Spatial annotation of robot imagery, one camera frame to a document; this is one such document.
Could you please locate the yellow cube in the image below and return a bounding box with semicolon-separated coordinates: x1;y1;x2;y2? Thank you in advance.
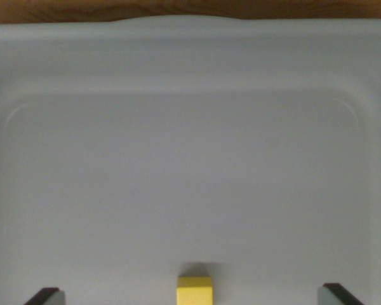
176;276;215;305

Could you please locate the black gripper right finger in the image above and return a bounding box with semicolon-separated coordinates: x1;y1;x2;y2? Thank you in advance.
317;282;366;305

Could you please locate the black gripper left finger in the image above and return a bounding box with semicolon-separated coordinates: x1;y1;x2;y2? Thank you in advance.
23;287;66;305

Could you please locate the grey plastic bin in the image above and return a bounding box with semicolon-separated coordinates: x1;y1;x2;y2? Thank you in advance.
0;17;381;305

